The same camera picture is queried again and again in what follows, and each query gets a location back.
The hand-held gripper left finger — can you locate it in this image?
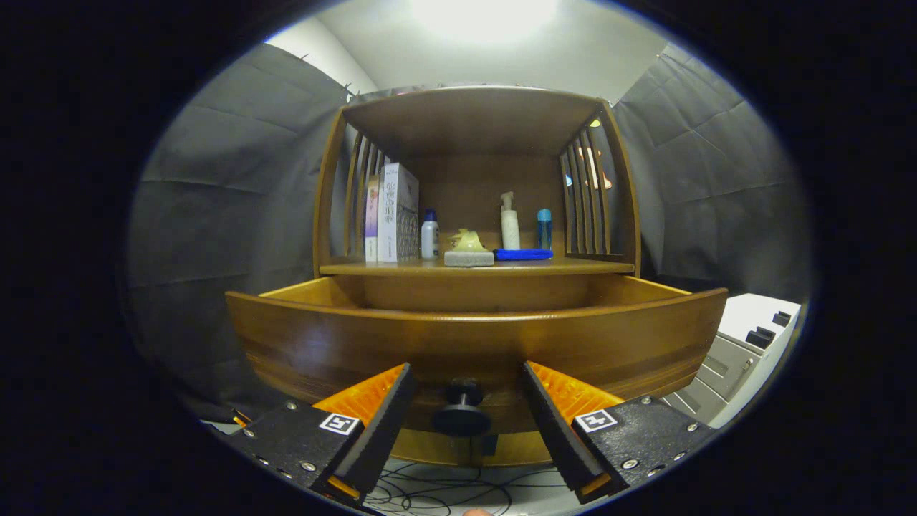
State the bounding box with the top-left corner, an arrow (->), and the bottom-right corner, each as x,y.
224,362 -> 418,507

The white bottle with blue cap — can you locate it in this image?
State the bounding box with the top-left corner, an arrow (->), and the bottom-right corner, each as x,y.
421,209 -> 440,260

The thin purple book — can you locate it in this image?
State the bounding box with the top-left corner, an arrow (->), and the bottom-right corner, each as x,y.
365,176 -> 380,262

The white pump bottle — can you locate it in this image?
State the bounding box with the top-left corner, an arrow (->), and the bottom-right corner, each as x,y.
500,191 -> 522,251

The wooden countertop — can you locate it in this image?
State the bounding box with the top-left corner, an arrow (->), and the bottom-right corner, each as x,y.
319,254 -> 636,278

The wooden cabinet door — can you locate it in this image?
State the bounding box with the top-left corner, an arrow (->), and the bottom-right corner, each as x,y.
391,429 -> 471,467
469,430 -> 554,467

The thick white book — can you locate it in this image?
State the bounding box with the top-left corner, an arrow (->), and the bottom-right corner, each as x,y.
378,162 -> 421,263

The wooden cabinet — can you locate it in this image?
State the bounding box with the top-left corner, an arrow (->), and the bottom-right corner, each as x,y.
312,86 -> 642,468

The white drawer unit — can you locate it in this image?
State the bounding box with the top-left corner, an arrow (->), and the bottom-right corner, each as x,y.
663,293 -> 802,429

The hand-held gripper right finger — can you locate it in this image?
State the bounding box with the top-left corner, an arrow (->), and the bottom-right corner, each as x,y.
522,360 -> 718,503

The green handled scrubbing brush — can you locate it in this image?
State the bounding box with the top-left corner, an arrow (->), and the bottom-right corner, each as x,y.
443,228 -> 495,268

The wooden drawer with black knob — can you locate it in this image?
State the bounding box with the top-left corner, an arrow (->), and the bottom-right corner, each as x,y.
226,274 -> 729,438

